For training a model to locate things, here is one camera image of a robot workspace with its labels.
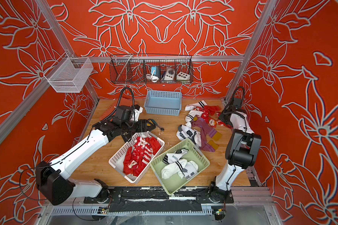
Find white grey sport sock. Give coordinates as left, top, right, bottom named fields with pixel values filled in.
left=162, top=149, right=188, bottom=165
left=176, top=125, right=202, bottom=148

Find ratchet wrench green handle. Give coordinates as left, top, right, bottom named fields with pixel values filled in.
left=151, top=119, right=165, bottom=131

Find red christmas sock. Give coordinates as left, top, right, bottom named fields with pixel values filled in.
left=149, top=137, right=161, bottom=155

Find blue white charger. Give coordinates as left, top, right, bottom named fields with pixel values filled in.
left=150, top=66, right=161, bottom=78

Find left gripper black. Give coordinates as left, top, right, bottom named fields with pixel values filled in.
left=121, top=119, right=155, bottom=134

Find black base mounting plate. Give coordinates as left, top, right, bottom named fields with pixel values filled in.
left=83, top=186, right=234, bottom=214

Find white round socket adapter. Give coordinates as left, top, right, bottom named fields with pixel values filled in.
left=163, top=67, right=176, bottom=81

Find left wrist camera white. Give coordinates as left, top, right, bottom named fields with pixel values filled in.
left=130, top=105, right=143, bottom=121

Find white perforated plastic basket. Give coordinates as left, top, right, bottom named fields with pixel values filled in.
left=109, top=132, right=165, bottom=183

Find green perforated plastic basket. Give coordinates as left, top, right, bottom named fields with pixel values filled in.
left=150, top=139, right=210, bottom=196

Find white sock black stripes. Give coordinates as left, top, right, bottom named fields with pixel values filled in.
left=161, top=159, right=187, bottom=180

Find small white sock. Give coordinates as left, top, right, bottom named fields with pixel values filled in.
left=177, top=160, right=198, bottom=180

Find blue perforated plastic basket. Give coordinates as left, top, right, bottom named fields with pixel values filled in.
left=144, top=90, right=182, bottom=116

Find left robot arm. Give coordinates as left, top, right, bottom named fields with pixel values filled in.
left=35, top=119, right=156, bottom=205

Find red white striped sock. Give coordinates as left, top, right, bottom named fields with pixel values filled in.
left=132, top=137, right=153, bottom=175

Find white wire mesh basket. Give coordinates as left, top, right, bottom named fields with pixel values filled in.
left=44, top=58, right=94, bottom=93

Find red santa sock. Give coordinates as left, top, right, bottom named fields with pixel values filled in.
left=201, top=106, right=232, bottom=128
left=123, top=147, right=140, bottom=176

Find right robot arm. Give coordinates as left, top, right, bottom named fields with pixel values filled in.
left=209, top=111, right=262, bottom=198

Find black wire wall basket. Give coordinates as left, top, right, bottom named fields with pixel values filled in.
left=109, top=53, right=194, bottom=84

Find purple sock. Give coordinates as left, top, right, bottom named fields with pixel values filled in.
left=191, top=118, right=222, bottom=152

